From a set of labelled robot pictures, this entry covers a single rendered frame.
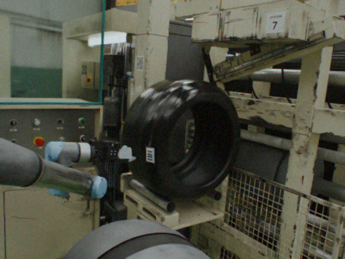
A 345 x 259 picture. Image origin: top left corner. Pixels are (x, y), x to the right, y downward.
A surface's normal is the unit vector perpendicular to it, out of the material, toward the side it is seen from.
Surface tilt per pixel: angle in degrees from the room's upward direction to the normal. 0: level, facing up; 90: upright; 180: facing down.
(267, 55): 90
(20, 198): 90
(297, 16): 90
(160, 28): 90
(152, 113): 62
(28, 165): 77
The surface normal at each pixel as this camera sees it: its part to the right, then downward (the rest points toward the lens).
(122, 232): -0.09, -0.98
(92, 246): -0.44, -0.84
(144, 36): -0.81, 0.04
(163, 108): -0.06, -0.29
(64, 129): 0.58, 0.18
